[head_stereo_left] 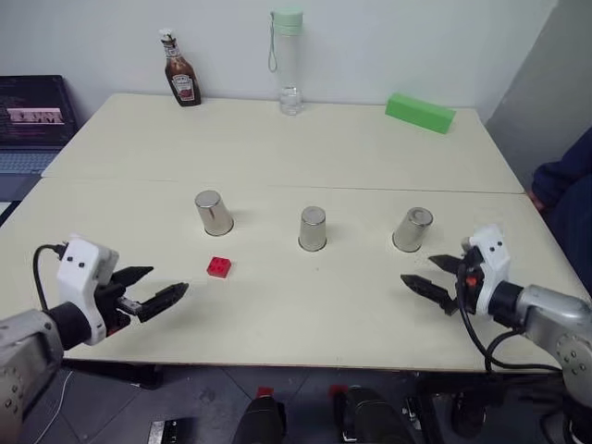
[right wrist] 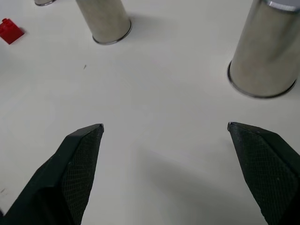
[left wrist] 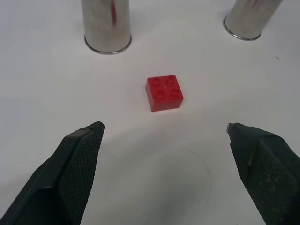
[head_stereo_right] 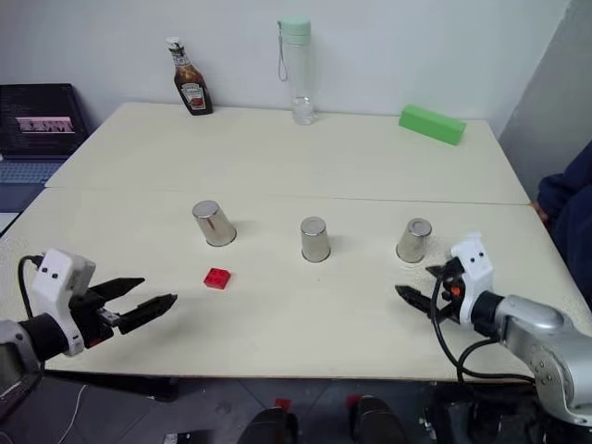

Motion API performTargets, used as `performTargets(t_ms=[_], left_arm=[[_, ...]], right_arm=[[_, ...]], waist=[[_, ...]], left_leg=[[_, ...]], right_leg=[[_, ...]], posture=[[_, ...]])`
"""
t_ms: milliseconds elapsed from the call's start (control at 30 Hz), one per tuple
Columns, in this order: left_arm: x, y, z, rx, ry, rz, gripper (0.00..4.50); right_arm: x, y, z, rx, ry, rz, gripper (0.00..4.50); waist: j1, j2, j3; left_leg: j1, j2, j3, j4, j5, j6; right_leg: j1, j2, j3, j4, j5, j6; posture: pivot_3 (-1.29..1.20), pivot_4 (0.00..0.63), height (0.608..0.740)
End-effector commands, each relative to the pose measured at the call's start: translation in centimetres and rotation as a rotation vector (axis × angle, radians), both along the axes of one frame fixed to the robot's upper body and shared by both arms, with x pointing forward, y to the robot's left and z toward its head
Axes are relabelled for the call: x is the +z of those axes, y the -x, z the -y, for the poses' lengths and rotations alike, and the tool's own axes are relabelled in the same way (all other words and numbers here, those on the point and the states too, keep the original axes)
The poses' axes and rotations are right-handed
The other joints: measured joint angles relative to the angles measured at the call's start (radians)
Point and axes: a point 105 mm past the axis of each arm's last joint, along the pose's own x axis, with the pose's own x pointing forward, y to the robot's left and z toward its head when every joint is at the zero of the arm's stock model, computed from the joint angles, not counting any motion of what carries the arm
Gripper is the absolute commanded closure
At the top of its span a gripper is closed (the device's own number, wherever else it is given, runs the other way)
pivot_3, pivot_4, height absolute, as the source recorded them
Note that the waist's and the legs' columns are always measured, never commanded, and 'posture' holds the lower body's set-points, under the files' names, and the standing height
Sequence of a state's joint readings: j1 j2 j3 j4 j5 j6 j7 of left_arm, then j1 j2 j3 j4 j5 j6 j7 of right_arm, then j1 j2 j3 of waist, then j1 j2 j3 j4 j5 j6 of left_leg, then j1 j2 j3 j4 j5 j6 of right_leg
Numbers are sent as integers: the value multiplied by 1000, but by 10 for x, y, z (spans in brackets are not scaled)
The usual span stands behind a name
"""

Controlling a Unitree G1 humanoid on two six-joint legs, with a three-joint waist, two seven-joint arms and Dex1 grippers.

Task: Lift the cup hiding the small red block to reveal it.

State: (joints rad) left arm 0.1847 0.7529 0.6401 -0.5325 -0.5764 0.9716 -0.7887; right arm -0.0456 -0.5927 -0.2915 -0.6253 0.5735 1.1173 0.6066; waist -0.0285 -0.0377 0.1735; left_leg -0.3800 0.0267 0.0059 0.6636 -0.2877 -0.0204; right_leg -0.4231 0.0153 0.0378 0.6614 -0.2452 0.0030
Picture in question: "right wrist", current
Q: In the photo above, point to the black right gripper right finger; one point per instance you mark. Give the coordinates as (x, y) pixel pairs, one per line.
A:
(267, 168)

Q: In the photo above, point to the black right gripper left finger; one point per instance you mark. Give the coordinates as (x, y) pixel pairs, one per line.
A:
(70, 178)

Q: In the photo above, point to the silver metal cup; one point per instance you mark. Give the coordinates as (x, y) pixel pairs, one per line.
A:
(263, 50)
(105, 20)
(44, 2)

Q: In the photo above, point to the red toy brick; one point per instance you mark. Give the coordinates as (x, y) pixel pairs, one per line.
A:
(10, 31)

